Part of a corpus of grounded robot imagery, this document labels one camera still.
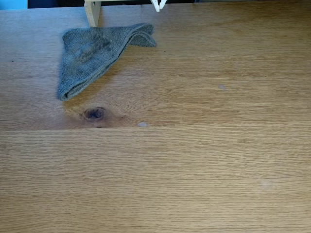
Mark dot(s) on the grey microfibre cloth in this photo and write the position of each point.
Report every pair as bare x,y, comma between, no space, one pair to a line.
90,54

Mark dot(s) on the light wooden stand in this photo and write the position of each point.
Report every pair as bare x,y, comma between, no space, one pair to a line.
92,13

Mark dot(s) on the dark background object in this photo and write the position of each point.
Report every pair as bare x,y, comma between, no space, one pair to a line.
56,3

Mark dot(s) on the light blue background object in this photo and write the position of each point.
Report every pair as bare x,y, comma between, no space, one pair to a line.
13,4

